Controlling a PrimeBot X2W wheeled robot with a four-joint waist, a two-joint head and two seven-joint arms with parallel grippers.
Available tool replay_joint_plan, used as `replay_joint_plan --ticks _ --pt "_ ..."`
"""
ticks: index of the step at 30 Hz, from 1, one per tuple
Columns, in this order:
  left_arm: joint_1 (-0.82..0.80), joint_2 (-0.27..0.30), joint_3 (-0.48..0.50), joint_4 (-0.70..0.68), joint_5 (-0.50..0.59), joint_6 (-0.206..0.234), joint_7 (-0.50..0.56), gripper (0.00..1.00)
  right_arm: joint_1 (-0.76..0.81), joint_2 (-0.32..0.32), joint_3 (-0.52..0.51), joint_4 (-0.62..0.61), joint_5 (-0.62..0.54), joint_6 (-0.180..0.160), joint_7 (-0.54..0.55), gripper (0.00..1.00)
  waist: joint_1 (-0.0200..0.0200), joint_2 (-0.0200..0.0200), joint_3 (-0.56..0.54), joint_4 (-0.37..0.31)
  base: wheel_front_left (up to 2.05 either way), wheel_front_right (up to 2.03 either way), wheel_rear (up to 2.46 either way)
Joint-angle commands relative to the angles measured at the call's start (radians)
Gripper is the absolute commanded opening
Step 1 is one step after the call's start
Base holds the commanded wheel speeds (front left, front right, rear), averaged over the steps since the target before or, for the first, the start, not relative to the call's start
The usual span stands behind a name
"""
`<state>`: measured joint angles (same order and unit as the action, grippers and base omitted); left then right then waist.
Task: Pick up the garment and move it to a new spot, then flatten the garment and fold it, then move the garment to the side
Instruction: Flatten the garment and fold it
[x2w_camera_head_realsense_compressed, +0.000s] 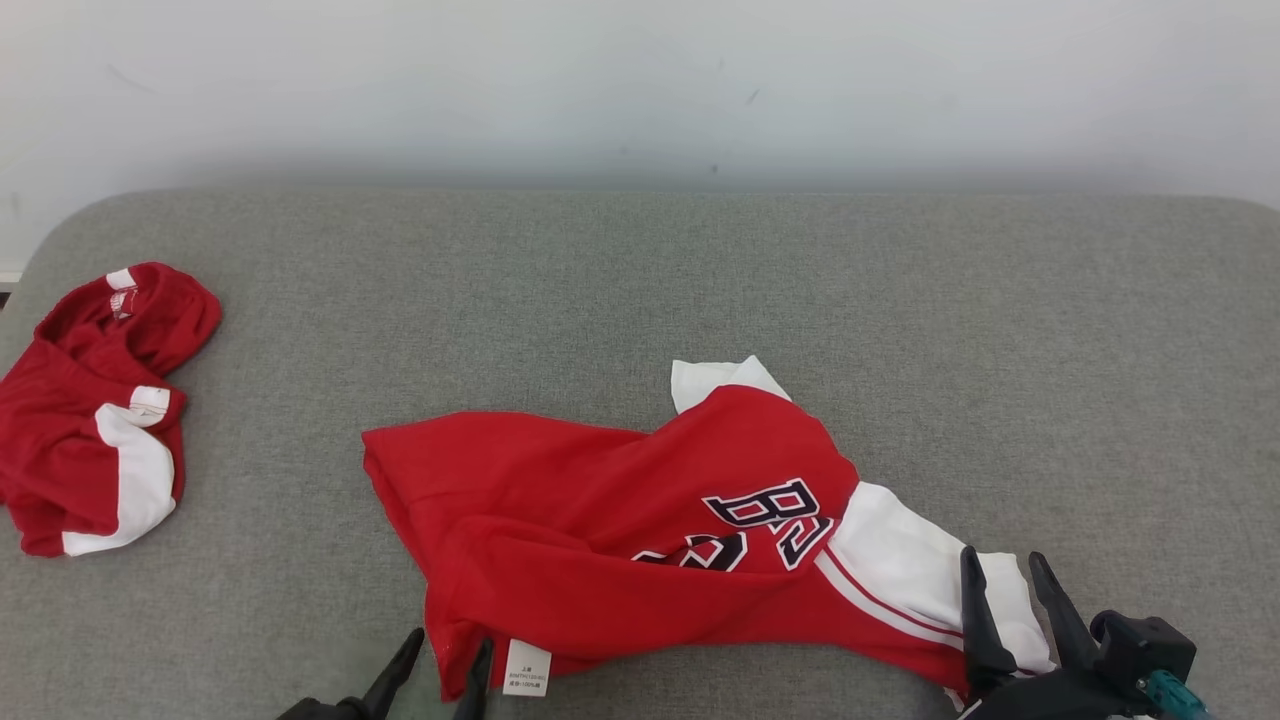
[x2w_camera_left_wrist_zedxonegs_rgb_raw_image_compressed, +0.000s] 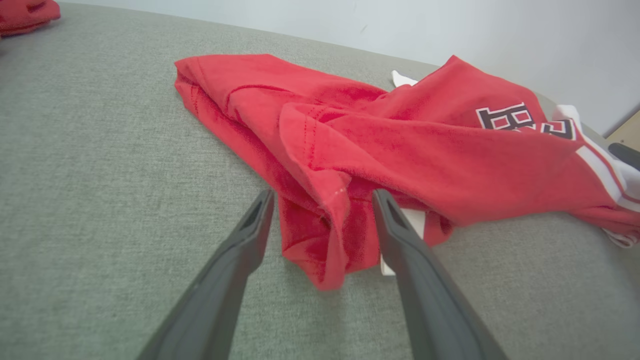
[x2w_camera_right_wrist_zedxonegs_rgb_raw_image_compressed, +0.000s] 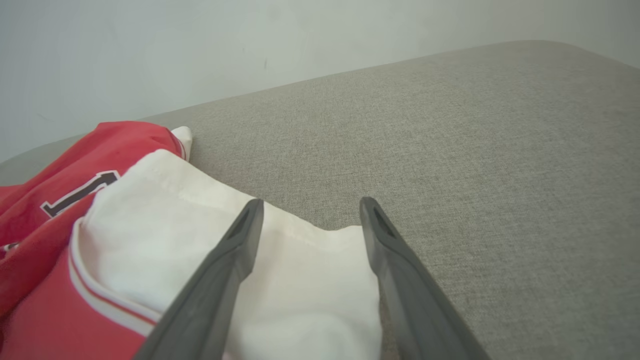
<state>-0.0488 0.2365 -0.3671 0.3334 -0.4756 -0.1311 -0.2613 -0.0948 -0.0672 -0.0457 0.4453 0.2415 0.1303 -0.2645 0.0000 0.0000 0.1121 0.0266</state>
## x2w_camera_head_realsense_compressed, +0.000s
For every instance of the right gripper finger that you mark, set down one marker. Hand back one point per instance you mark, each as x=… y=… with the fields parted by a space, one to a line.
x=1068 y=625
x=985 y=630

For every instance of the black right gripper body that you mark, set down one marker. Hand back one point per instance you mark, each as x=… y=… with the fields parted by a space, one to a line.
x=1050 y=698

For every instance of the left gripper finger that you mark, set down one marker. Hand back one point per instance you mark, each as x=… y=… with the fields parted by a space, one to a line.
x=395 y=680
x=476 y=690

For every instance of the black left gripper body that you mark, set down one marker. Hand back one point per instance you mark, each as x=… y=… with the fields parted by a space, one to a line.
x=325 y=710

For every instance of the red jersey with navy letters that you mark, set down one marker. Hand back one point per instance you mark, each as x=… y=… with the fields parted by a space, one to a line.
x=600 y=520

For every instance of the red shorts with white trim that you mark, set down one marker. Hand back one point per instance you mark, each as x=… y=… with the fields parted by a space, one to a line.
x=70 y=440

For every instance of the grey fabric sofa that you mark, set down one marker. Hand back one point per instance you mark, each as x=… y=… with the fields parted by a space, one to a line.
x=500 y=320

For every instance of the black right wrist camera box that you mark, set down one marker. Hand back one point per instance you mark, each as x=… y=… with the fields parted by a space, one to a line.
x=1145 y=640

